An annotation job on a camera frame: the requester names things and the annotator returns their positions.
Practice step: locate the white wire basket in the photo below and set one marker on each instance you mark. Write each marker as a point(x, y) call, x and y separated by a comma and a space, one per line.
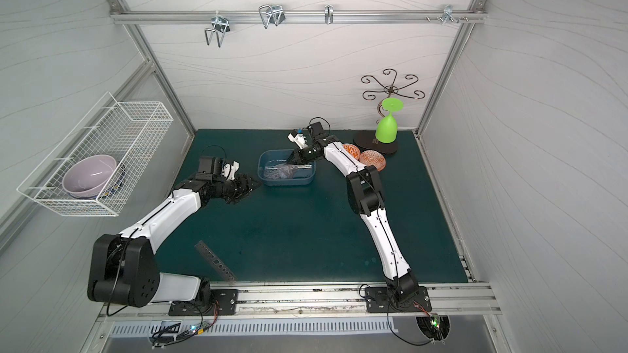
point(129, 131)

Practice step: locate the metal single hook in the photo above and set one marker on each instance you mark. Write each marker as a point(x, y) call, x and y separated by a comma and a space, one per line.
point(329, 14)

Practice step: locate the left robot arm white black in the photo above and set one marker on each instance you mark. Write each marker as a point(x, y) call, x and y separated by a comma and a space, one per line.
point(123, 268)

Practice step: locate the green plastic goblet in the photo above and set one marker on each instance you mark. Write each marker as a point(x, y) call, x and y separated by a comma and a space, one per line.
point(386, 131)

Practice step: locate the orange patterned bowl right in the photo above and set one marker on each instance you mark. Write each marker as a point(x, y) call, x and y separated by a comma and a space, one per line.
point(373, 158)

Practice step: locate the aluminium top rail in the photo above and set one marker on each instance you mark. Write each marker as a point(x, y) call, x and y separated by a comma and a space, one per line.
point(293, 17)

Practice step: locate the clear stencil template ruler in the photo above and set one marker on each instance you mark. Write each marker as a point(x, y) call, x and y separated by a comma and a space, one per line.
point(302, 171)

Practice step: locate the purple bowl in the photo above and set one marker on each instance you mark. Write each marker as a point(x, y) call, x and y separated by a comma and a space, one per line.
point(91, 176)

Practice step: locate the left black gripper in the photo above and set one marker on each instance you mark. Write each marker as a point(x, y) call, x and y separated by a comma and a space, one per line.
point(239, 185)

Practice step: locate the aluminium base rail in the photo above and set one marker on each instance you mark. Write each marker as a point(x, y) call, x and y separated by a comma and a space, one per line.
point(259, 300)

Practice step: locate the metal double hook left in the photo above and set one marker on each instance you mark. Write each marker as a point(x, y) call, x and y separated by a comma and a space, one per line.
point(219, 27)

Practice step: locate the white slotted cable duct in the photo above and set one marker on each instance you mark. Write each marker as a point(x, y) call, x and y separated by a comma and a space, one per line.
point(258, 327)

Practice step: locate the green table mat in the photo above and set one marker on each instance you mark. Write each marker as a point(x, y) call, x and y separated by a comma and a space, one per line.
point(310, 233)

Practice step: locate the blue semicircle protractor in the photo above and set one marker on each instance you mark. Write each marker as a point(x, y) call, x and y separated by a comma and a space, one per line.
point(284, 171)

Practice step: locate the black metal cup stand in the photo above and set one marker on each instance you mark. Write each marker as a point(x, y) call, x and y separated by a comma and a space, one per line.
point(365, 139)

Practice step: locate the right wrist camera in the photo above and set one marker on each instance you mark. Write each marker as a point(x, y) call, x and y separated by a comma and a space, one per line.
point(317, 129)

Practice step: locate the orange patterned bowl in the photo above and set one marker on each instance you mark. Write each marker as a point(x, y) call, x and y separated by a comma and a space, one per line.
point(373, 158)
point(353, 150)

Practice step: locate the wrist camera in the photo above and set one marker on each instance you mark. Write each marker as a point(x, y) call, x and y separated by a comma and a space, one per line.
point(317, 129)
point(216, 168)

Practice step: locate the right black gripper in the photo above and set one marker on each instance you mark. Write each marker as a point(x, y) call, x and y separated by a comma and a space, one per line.
point(304, 154)

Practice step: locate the metal double hook centre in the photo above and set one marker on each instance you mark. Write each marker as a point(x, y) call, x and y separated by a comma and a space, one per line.
point(271, 14)

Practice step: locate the round cooling fan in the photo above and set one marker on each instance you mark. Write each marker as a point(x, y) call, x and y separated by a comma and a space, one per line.
point(434, 327)

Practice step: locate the orange patterned bowl left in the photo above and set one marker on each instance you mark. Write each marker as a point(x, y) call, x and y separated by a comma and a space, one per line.
point(353, 150)

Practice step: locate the dark straight stencil ruler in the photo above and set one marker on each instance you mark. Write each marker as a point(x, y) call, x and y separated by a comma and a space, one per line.
point(215, 262)

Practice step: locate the blue plastic storage box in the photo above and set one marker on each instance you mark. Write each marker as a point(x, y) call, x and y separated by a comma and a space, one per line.
point(272, 157)

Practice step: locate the metal double hook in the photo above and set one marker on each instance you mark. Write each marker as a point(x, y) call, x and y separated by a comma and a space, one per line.
point(271, 14)
point(219, 27)

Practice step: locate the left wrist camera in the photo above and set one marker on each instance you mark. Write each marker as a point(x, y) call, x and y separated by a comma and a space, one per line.
point(216, 168)

